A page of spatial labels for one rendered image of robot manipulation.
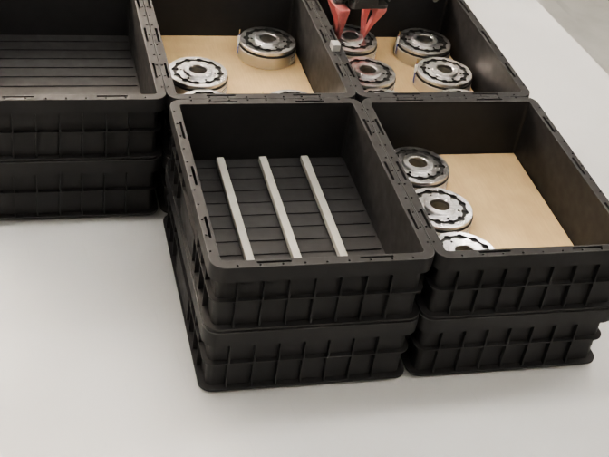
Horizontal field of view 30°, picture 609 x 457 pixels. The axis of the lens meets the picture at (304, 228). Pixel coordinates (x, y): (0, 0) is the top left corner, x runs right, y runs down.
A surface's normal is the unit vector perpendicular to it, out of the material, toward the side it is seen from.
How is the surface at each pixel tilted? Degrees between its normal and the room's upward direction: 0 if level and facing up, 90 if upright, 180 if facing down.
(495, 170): 0
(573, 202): 90
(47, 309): 0
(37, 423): 0
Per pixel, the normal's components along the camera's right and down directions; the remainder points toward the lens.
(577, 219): -0.97, 0.04
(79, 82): 0.13, -0.79
